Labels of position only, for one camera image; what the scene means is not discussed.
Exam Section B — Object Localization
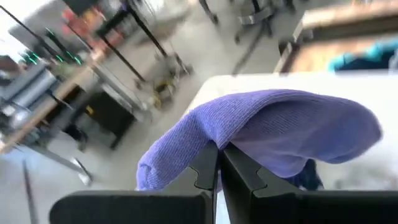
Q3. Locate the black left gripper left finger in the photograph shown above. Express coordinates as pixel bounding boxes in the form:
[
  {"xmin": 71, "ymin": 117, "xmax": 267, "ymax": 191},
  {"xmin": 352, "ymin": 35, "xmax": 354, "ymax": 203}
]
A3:
[{"xmin": 161, "ymin": 142, "xmax": 220, "ymax": 192}]

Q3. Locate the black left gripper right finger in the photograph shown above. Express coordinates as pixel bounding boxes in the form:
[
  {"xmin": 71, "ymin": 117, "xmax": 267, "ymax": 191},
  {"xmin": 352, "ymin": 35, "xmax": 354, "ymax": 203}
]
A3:
[{"xmin": 221, "ymin": 142, "xmax": 301, "ymax": 224}]

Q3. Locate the purple sock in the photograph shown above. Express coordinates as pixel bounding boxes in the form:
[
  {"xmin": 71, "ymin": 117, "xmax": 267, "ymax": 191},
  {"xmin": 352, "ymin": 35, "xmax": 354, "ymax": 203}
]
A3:
[{"xmin": 136, "ymin": 89, "xmax": 383, "ymax": 191}]

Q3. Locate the black computer case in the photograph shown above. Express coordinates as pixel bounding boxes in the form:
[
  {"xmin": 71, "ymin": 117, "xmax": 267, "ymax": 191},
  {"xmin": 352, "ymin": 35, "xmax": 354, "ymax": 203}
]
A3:
[{"xmin": 77, "ymin": 90, "xmax": 137, "ymax": 150}]

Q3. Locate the white plastic laundry basket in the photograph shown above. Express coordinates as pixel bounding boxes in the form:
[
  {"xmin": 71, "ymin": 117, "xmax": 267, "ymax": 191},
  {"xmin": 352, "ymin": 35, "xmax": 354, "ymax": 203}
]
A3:
[{"xmin": 182, "ymin": 70, "xmax": 398, "ymax": 191}]

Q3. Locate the black metal stand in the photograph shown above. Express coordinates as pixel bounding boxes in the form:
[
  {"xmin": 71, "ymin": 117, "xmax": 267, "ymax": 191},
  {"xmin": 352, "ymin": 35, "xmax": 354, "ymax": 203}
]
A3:
[{"xmin": 96, "ymin": 0, "xmax": 193, "ymax": 82}]

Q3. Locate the dark navy garment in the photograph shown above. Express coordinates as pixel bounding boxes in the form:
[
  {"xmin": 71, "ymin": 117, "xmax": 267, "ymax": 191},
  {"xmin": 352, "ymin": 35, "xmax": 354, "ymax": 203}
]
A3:
[{"xmin": 337, "ymin": 46, "xmax": 394, "ymax": 72}]

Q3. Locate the wooden desk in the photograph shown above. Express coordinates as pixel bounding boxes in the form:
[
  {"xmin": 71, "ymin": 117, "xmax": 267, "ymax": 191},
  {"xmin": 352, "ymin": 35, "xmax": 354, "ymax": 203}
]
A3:
[{"xmin": 0, "ymin": 49, "xmax": 108, "ymax": 155}]

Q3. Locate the teal garment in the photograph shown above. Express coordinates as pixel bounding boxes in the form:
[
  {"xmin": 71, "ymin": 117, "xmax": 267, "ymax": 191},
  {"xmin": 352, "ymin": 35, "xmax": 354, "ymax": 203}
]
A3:
[{"xmin": 328, "ymin": 39, "xmax": 398, "ymax": 73}]

